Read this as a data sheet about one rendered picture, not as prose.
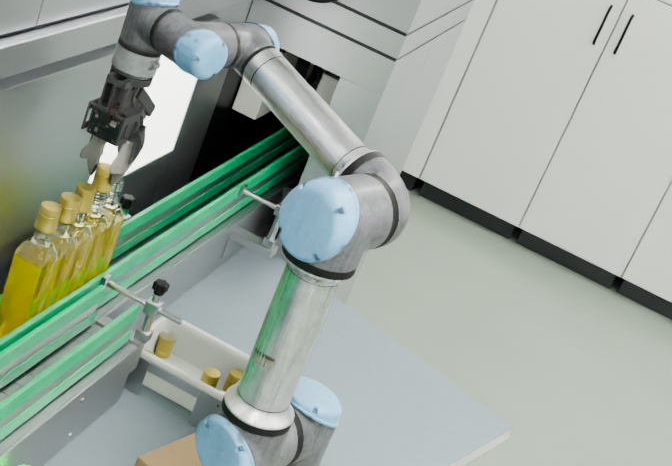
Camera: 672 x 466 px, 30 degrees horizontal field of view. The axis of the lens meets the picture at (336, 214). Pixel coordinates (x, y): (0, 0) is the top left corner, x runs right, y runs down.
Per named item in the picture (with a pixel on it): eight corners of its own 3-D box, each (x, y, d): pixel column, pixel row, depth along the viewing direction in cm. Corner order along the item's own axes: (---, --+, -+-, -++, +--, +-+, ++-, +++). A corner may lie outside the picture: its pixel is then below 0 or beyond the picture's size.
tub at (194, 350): (154, 345, 251) (167, 310, 248) (249, 397, 247) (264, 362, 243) (112, 379, 235) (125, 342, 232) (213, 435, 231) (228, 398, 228)
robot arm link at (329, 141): (452, 202, 190) (267, 4, 209) (411, 210, 182) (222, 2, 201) (413, 255, 196) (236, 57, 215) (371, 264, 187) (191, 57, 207)
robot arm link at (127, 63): (131, 34, 208) (172, 55, 206) (123, 59, 209) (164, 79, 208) (109, 41, 201) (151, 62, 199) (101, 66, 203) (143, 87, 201)
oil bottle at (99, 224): (56, 298, 229) (88, 199, 221) (82, 312, 228) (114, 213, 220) (40, 308, 224) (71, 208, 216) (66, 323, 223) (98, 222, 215)
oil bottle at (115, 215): (72, 288, 235) (103, 191, 226) (97, 301, 234) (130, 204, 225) (57, 298, 229) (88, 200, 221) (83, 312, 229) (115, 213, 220)
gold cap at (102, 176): (97, 181, 218) (103, 159, 216) (114, 190, 217) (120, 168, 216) (86, 186, 215) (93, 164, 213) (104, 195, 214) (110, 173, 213)
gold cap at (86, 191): (76, 201, 214) (83, 179, 212) (93, 210, 213) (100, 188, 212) (66, 206, 211) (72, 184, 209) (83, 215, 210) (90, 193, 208)
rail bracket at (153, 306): (96, 309, 230) (115, 252, 225) (173, 350, 227) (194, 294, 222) (88, 314, 227) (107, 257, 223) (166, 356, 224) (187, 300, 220)
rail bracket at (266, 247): (222, 248, 293) (252, 166, 284) (283, 280, 290) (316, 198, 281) (213, 254, 288) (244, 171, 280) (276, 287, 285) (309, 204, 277)
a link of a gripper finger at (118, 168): (96, 191, 210) (104, 141, 207) (113, 182, 215) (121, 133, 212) (112, 197, 209) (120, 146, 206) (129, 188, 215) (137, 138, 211)
